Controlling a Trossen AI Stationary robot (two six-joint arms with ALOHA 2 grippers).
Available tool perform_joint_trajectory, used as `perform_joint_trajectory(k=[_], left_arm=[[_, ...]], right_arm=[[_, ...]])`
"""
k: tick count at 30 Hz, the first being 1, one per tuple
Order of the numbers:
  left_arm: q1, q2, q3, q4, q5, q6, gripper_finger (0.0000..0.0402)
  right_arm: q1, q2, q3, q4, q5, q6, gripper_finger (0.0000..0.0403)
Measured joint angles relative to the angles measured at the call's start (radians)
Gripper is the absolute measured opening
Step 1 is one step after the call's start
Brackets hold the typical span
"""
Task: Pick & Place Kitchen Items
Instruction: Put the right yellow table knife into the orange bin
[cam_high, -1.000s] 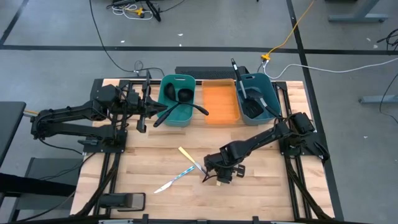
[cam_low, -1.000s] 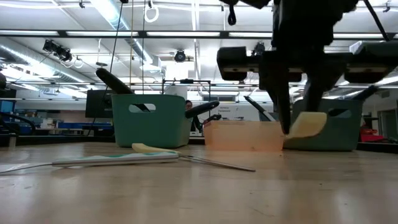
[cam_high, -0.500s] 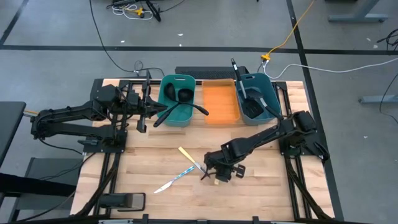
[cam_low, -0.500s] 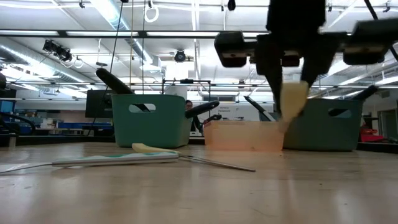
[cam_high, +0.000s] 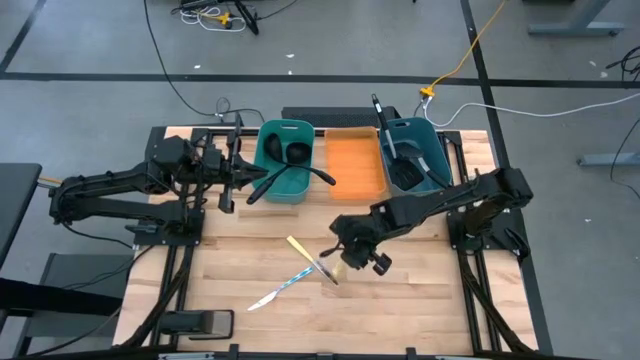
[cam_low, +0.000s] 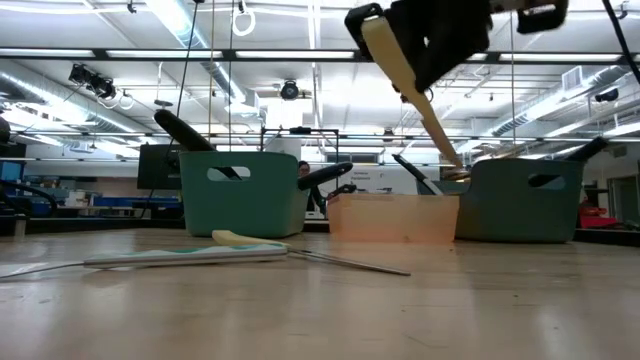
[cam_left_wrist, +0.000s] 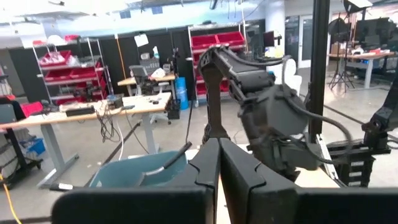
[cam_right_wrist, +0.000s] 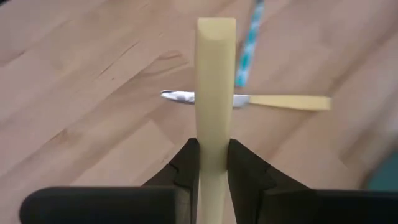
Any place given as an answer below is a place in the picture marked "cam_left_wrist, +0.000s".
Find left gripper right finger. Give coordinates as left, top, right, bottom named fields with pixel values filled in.
left=219, top=138, right=299, bottom=224

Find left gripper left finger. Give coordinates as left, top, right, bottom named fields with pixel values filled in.
left=169, top=138, right=221, bottom=189

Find black slotted spatula steel shank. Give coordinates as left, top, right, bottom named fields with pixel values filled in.
left=49, top=182, right=93, bottom=192

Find blue barrel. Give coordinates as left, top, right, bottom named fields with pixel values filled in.
left=174, top=77, right=190, bottom=110

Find blue-grey plastic bin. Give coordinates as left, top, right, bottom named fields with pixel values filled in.
left=88, top=151, right=189, bottom=189

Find wooden desk grey legs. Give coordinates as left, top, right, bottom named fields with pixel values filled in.
left=0, top=92, right=172, bottom=187

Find black tripod stand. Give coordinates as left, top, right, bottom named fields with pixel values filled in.
left=328, top=18, right=355, bottom=91

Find grey office chair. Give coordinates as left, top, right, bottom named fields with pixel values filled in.
left=129, top=65, right=172, bottom=125

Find blue plastic crate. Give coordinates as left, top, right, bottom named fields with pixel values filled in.
left=20, top=136, right=46, bottom=156

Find black overhead frame post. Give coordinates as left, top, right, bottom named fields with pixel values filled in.
left=307, top=0, right=331, bottom=144

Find wire shelf with red bins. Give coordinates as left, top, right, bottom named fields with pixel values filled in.
left=188, top=24, right=246, bottom=106
left=32, top=35, right=114, bottom=105

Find yellow extension cable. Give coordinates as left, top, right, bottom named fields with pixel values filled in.
left=0, top=174, right=22, bottom=224

